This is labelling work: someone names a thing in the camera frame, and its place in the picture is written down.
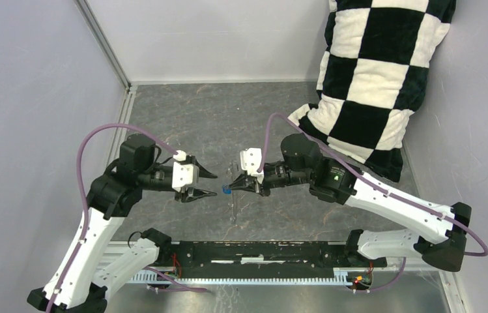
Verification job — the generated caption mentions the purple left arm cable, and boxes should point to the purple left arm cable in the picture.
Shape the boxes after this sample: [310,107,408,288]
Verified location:
[45,123,212,313]

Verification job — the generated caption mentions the black white checkered pillow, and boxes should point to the black white checkered pillow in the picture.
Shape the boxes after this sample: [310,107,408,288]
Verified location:
[289,0,457,183]

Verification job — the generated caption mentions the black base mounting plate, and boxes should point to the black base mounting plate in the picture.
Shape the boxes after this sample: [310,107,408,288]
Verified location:
[152,241,388,279]

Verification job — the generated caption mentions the aluminium frame rail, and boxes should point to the aluminium frame rail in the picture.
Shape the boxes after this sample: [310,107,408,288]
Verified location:
[75,0,139,243]

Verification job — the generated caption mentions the white slotted cable duct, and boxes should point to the white slotted cable duct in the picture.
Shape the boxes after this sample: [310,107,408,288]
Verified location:
[80,269,351,286]

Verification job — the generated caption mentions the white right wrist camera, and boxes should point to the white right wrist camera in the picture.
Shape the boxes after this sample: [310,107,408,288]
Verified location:
[239,148,263,174]

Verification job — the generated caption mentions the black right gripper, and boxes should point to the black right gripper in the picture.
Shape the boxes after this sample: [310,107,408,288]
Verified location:
[229,160,311,197]

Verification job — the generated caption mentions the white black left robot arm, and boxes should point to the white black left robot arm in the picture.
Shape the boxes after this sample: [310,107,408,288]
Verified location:
[27,134,217,312]

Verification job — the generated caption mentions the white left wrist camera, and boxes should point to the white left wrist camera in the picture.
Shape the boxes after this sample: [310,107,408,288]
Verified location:
[171,150,199,192]

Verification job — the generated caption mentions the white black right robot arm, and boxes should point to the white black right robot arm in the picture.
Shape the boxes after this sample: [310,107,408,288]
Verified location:
[229,134,472,272]

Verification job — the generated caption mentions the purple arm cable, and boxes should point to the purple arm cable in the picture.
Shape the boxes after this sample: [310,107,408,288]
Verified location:
[257,113,488,295]
[45,123,212,313]

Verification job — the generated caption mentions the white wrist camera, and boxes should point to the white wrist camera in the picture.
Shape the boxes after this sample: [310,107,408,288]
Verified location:
[239,148,263,174]
[171,150,199,192]

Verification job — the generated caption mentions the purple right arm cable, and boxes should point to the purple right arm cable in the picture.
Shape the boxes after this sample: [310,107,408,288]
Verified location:
[257,113,488,295]

